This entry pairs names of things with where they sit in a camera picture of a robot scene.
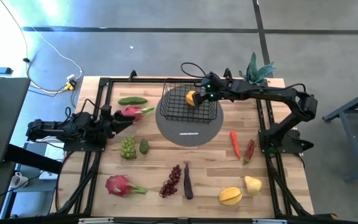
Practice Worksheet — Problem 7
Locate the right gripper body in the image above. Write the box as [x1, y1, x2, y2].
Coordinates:
[199, 73, 223, 103]

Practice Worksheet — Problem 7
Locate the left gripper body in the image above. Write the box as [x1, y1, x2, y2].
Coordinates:
[99, 105, 119, 139]

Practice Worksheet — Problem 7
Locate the pink dragon fruit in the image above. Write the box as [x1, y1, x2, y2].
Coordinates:
[119, 105, 155, 123]
[104, 174, 149, 198]

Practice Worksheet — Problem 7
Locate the green cucumber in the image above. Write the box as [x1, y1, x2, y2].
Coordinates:
[117, 96, 149, 106]

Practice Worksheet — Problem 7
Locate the green grape bunch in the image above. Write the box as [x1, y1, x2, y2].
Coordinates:
[119, 134, 137, 161]

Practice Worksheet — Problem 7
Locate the green avocado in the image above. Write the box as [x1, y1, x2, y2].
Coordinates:
[139, 139, 150, 156]

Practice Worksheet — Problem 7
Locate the red chili pepper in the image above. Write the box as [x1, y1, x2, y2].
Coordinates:
[242, 139, 255, 166]
[229, 130, 241, 161]

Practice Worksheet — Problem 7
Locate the red grape bunch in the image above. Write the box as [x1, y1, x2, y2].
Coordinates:
[158, 164, 182, 199]

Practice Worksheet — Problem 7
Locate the purple eggplant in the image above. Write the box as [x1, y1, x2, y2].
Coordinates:
[183, 162, 195, 200]

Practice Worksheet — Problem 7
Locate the yellow pear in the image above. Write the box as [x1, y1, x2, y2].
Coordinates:
[244, 175, 263, 197]

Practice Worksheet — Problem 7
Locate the grey round mat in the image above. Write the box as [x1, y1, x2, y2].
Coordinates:
[155, 85, 224, 147]

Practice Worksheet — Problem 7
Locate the green plant in white pot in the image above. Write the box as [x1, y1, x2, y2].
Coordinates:
[238, 52, 277, 85]

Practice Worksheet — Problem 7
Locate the white yellow plug adapter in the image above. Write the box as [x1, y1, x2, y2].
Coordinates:
[65, 73, 78, 91]

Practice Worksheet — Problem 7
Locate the white paper sheet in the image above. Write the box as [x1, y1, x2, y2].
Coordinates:
[44, 142, 65, 181]

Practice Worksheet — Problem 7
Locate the black desk beam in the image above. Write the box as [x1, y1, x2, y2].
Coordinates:
[4, 144, 63, 174]

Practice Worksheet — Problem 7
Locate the grey desk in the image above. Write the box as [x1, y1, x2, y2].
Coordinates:
[0, 77, 31, 167]

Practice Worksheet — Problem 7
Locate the white mug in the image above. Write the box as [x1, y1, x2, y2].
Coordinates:
[9, 171, 29, 189]

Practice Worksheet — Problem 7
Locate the black wire basket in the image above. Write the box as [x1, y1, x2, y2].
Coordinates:
[159, 79, 219, 124]

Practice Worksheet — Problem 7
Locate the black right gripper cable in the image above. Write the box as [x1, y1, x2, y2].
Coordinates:
[180, 62, 207, 79]

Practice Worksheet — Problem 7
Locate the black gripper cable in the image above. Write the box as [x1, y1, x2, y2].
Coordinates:
[180, 62, 207, 79]
[84, 98, 103, 118]

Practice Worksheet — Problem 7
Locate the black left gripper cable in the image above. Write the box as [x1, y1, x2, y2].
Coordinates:
[84, 98, 103, 118]

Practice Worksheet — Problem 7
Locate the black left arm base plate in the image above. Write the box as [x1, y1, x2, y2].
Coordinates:
[63, 136, 108, 152]

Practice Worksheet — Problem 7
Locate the white floor cable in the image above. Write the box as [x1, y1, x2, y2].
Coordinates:
[29, 26, 84, 80]

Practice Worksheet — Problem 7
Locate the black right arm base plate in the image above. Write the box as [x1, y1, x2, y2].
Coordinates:
[258, 129, 315, 155]

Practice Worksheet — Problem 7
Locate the silver bracket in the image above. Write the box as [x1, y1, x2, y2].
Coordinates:
[252, 218, 288, 224]
[78, 217, 114, 224]

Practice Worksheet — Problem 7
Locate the thin grey floor cable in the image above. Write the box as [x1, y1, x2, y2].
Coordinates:
[0, 0, 71, 94]

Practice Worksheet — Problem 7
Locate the blue grey metal table frame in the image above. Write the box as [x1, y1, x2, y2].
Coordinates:
[321, 84, 358, 183]

